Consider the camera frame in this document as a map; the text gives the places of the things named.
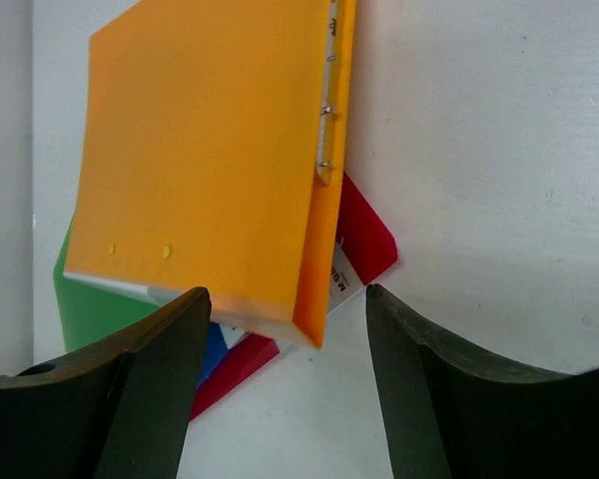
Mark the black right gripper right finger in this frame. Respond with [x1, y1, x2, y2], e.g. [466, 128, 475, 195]
[365, 284, 599, 478]

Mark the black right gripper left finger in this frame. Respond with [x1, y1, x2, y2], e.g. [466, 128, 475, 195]
[0, 287, 211, 478]

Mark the green clip file folder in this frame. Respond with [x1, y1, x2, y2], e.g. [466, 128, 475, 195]
[53, 222, 159, 352]

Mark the orange folder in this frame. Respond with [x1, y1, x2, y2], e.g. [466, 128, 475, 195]
[64, 1, 356, 347]

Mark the blue folder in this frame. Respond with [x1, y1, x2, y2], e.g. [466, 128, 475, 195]
[197, 322, 248, 387]

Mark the red folder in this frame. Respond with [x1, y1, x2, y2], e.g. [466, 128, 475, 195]
[190, 176, 398, 420]

